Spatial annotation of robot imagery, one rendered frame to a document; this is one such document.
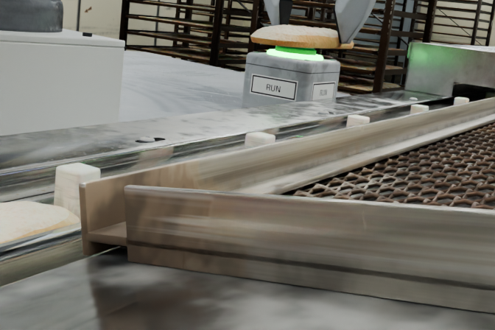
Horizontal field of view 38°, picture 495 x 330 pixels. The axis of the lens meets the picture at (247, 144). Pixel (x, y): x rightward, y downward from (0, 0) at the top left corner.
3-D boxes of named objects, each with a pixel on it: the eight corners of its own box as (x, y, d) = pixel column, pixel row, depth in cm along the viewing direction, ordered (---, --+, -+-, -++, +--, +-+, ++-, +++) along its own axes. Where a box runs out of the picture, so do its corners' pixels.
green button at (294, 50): (286, 60, 72) (287, 43, 71) (321, 65, 70) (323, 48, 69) (266, 60, 68) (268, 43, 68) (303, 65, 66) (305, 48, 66)
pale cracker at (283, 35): (314, 43, 47) (316, 25, 47) (367, 50, 45) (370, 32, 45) (232, 39, 38) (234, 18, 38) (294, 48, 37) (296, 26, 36)
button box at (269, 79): (269, 154, 76) (282, 51, 74) (336, 169, 72) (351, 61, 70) (227, 163, 69) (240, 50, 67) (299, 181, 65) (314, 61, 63)
